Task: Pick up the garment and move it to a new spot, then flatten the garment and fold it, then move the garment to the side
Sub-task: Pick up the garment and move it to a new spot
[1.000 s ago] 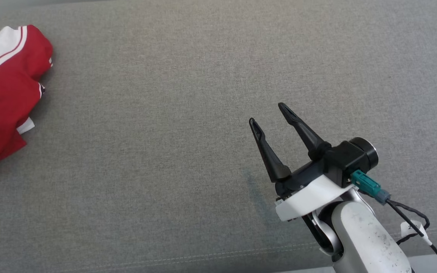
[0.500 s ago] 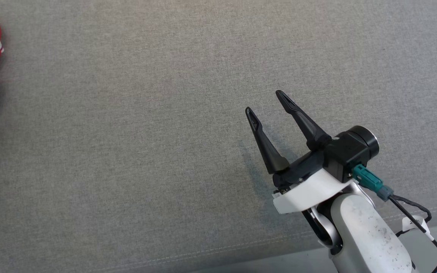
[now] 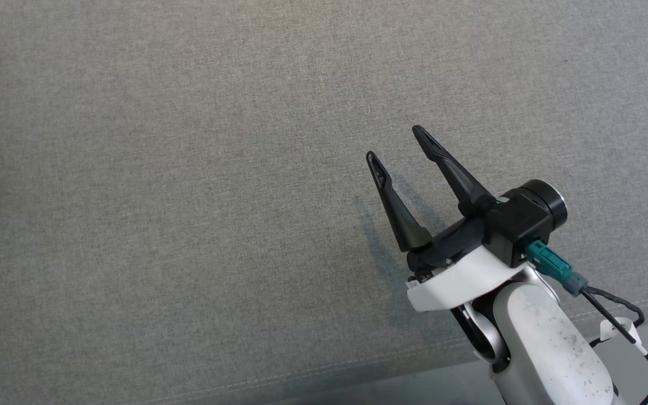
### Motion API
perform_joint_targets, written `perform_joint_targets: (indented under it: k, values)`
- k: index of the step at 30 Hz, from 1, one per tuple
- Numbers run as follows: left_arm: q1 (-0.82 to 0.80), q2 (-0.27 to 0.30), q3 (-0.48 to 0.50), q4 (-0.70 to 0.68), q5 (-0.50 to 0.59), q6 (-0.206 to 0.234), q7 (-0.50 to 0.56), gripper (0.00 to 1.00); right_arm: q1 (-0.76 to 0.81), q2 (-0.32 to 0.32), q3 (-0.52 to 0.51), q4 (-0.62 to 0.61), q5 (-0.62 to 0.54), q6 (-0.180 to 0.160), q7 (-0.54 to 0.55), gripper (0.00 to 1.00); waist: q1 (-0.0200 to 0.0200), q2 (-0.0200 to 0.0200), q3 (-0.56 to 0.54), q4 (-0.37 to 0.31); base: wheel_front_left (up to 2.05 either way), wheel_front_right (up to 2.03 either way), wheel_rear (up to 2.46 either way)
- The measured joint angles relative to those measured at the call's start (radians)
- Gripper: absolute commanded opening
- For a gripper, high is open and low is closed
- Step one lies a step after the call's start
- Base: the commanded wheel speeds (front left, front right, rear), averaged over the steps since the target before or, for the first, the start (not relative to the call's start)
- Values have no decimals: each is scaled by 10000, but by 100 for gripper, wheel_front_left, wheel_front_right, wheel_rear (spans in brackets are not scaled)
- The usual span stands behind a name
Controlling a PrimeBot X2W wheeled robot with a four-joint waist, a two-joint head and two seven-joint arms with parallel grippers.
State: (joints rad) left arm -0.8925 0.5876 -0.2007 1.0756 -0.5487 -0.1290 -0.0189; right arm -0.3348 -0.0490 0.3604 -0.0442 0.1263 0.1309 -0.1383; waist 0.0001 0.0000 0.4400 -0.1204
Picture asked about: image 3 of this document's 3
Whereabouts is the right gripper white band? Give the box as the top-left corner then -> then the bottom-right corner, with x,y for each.
366,125 -> 528,313

